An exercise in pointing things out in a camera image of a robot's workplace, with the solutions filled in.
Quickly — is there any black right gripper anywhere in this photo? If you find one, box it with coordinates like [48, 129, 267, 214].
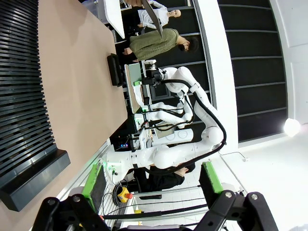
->
[133, 68, 167, 87]

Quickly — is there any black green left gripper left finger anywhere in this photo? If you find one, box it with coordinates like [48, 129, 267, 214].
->
[32, 163, 109, 231]

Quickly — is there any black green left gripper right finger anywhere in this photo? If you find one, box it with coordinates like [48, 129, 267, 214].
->
[194, 161, 280, 231]

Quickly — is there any black slotted PCB rack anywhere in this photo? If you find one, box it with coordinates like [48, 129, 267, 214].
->
[0, 0, 72, 212]

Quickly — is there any beige table with green edge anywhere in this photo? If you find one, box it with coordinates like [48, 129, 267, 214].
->
[124, 63, 145, 114]

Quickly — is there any black tray with foam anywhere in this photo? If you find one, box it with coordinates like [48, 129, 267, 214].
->
[107, 53, 124, 88]

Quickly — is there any yellow red emergency stop button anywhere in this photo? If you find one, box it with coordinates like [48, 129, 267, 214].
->
[119, 187, 133, 205]

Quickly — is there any person in olive sweater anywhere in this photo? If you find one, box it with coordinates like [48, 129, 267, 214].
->
[124, 28, 200, 61]

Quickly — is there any seated person in black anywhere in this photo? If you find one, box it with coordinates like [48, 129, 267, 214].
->
[133, 163, 196, 193]

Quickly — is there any black computer with lights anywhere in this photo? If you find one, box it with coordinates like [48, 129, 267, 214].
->
[110, 134, 135, 151]

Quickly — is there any mannequin in white shirt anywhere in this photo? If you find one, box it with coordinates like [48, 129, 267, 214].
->
[137, 0, 182, 29]

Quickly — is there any white table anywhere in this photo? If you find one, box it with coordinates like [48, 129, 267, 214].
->
[103, 0, 126, 39]

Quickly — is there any bright round lamp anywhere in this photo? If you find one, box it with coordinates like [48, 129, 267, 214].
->
[283, 117, 301, 138]

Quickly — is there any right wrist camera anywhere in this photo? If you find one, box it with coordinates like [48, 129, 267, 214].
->
[144, 60, 157, 71]

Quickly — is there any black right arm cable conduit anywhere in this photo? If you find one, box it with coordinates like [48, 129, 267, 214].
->
[134, 79, 228, 174]

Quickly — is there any thin black cable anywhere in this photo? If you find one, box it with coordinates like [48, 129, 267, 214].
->
[103, 204, 208, 220]

